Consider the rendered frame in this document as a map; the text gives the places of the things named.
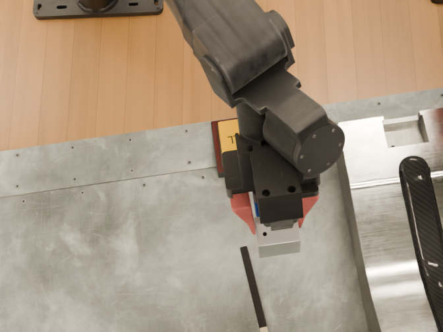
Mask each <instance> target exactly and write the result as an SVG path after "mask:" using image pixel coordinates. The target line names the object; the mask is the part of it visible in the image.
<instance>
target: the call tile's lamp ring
mask: <svg viewBox="0 0 443 332"><path fill-rule="evenodd" d="M235 119H237V118H233V119H224V120H219V121H212V132H213V137H214V146H215V152H216V161H217V167H218V172H219V173H222V172H223V167H222V159H221V154H220V145H219V139H218V130H217V125H218V122H221V121H230V120H235Z"/></svg>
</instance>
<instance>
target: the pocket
mask: <svg viewBox="0 0 443 332"><path fill-rule="evenodd" d="M382 125H383V128H384V133H385V137H386V143H387V147H388V148H393V147H398V146H407V145H412V144H421V143H426V142H429V140H428V135H427V130H426V127H425V122H424V118H423V115H420V112H419V113H418V115H415V116H410V117H402V118H396V119H388V120H383V121H382Z"/></svg>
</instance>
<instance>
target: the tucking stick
mask: <svg viewBox="0 0 443 332"><path fill-rule="evenodd" d="M240 251H241V255H242V259H243V263H244V266H245V271H246V275H247V280H248V283H249V288H250V291H251V296H252V301H253V304H254V309H255V312H256V317H257V320H258V325H259V328H260V332H268V328H267V325H266V320H265V317H264V312H263V309H262V305H261V301H260V297H259V293H258V289H257V285H256V280H255V277H254V272H253V269H252V264H251V259H250V256H249V251H248V248H247V246H243V247H240Z"/></svg>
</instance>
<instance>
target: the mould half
mask: <svg viewBox="0 0 443 332"><path fill-rule="evenodd" d="M419 112H420V115H423V118H424V122H425V127H426V130H427V135H428V140H429V142H426V143H421V144H412V145H407V146H398V147H393V148H388V147H387V143H386V137H385V133H384V128H383V125H382V121H383V120H384V117H383V116H381V117H372V118H367V119H358V120H353V121H344V122H339V123H338V126H339V127H341V128H342V130H343V131H344V134H345V145H344V148H343V151H342V153H341V155H340V157H339V158H338V160H337V161H336V163H337V166H338V173H339V177H340V184H341V190H342V194H343V200H344V204H345V211H346V215H347V222H348V225H349V232H350V236H351V243H352V247H353V253H354V257H355V263H356V268H357V274H358V278H359V284H360V288H361V295H362V299H363V306H364V309H365V316H366V320H367V326H368V330H369V331H373V332H438V328H437V326H436V322H435V319H434V316H433V314H432V310H431V308H430V304H429V302H428V298H427V295H426V292H425V288H424V286H423V282H422V279H421V275H420V272H419V267H418V264H417V259H416V255H415V249H414V246H413V240H412V236H411V231H410V227H409V221H408V217H407V211H406V207H405V202H404V198H403V192H402V189H401V184H400V179H399V173H398V171H399V165H400V163H401V162H402V161H403V160H404V159H405V158H406V157H409V156H417V157H420V158H422V159H423V160H425V162H426V163H427V165H428V167H430V172H431V178H432V183H433V187H434V193H435V196H436V201H437V205H438V210H439V214H440V220H441V224H442V229H443V107H441V108H436V109H427V110H422V111H419Z"/></svg>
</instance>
